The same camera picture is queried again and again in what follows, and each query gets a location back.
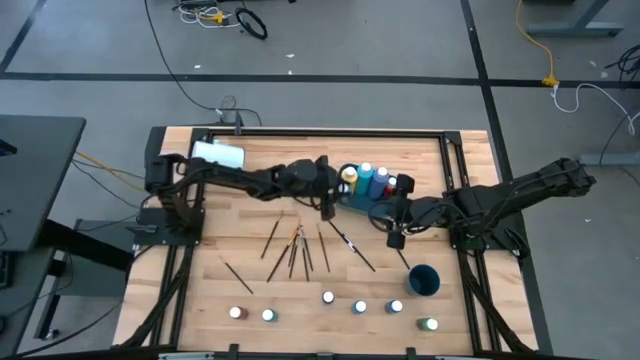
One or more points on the black paintbrush white label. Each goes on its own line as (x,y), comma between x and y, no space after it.
(350,244)

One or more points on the small turquoise paint bottle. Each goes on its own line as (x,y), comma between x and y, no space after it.
(344,189)

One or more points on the white spot lamp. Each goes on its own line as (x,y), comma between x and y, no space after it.
(220,154)

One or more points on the dark pencil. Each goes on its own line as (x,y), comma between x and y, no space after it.
(270,240)

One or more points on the grey-teal storage caddy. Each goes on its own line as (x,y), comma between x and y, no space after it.
(360,204)

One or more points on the small teal-green paint bottle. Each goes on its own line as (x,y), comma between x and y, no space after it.
(269,315)

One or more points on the small dark blue paint bottle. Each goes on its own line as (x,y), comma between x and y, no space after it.
(394,306)

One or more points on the large periwinkle paint bottle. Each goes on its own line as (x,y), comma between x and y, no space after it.
(379,184)

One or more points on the large teal paint bottle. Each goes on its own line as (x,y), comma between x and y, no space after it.
(364,180)

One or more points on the grey desk leg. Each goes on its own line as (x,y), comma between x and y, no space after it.
(575,29)

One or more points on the large yellow paint bottle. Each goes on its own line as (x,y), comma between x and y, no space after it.
(349,177)

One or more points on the small red paint bottle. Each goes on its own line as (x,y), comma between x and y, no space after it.
(390,186)

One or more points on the black paintbrush pale tip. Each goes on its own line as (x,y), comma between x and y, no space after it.
(237,277)

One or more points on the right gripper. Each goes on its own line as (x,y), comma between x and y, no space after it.
(396,240)

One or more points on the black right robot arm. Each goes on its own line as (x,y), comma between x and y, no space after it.
(500,197)

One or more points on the dark grey desk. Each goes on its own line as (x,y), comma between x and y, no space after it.
(35,180)

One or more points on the silver aluminium bracket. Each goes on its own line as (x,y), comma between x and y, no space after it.
(185,356)
(462,358)

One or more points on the black aluminium rig frame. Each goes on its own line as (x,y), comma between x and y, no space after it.
(325,133)

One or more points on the grey desk foot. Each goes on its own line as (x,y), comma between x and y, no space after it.
(607,159)

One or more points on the small black paint bottle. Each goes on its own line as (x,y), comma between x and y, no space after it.
(328,297)

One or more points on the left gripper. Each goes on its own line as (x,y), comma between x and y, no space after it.
(326,200)

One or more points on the small red-brown paint bottle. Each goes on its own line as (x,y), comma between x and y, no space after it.
(238,313)

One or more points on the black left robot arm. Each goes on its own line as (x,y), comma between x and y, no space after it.
(225,175)

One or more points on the dark blue cup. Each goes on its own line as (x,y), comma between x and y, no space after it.
(424,280)

